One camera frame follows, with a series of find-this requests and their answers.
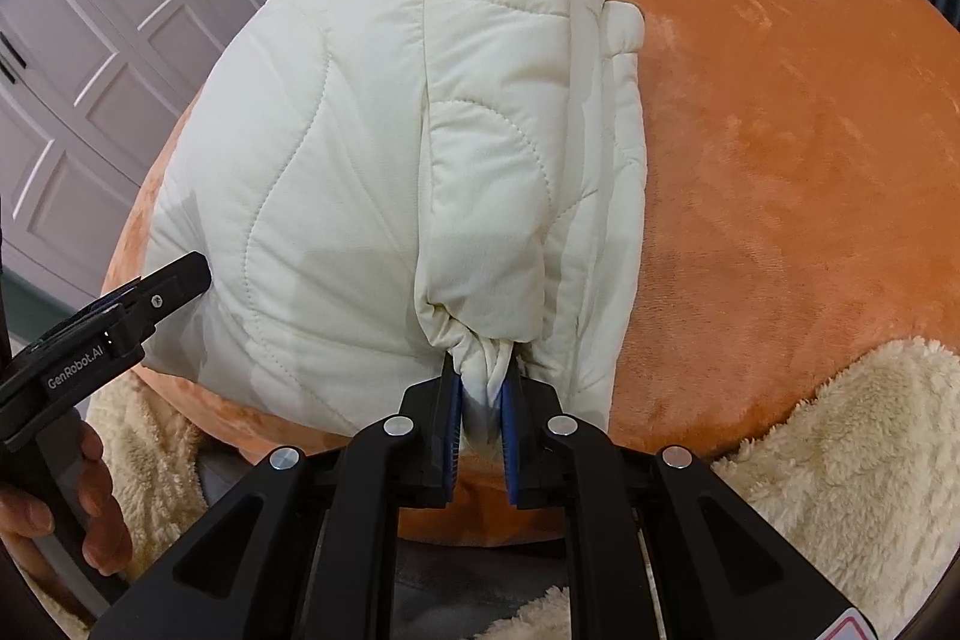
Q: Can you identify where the cream quilted jacket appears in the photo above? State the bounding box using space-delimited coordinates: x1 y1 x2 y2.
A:
145 0 646 445

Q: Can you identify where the left hand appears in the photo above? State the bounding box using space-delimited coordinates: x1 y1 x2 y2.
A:
2 422 132 591

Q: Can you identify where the cream fleece sleeve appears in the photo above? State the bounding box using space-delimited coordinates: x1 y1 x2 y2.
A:
44 336 960 640

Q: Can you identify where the white wardrobe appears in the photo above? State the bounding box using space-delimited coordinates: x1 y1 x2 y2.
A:
2 0 265 307

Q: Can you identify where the orange plush bed blanket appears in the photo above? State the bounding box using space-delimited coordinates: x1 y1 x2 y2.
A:
110 0 958 546

